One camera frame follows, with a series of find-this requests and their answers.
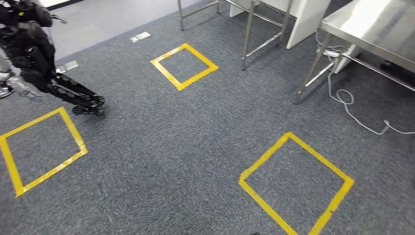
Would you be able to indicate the yellow floor tape square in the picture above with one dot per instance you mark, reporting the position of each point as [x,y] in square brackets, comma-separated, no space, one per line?
[338,194]

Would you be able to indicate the grey floor outlet plate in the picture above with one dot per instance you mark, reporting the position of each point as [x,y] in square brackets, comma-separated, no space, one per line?
[140,36]
[67,66]

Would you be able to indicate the stainless steel table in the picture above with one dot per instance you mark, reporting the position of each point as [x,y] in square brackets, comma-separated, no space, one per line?
[248,32]

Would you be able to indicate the stainless steel workbench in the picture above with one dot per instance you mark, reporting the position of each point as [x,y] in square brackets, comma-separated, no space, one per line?
[373,26]

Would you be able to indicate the white power strip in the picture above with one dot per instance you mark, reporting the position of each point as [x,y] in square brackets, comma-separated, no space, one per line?
[329,53]

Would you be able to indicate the black humanoid robot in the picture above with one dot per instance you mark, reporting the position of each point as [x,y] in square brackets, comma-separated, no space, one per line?
[32,55]

